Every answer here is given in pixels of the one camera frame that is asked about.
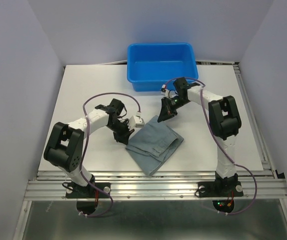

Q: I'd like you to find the aluminium extrusion frame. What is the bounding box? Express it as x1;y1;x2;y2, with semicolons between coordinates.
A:
14;63;287;240

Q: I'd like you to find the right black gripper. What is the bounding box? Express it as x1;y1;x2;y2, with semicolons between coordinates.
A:
158;95;190;123

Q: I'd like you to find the light denim skirt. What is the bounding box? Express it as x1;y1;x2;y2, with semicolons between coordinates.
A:
125;115;184;176

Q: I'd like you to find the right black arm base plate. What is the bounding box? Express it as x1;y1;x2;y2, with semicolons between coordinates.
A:
194;181;244;198

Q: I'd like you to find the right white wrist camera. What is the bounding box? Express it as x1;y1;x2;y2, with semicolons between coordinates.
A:
160;84;172;99

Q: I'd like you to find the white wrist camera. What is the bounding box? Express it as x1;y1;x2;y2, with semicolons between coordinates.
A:
128;115;145;130
160;84;172;99

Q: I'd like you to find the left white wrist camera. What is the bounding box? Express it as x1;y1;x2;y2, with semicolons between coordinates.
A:
128;115;145;130

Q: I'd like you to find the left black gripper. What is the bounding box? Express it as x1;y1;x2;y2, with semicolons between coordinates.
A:
106;119;134;145

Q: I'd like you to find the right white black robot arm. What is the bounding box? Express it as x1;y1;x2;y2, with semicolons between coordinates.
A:
157;77;243;198

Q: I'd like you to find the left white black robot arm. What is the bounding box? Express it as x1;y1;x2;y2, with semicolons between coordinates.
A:
43;98;134;198

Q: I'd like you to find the blue plastic bin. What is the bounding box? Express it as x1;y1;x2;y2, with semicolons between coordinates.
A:
127;42;199;92

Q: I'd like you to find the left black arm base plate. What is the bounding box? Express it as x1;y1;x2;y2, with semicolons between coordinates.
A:
62;181;109;199

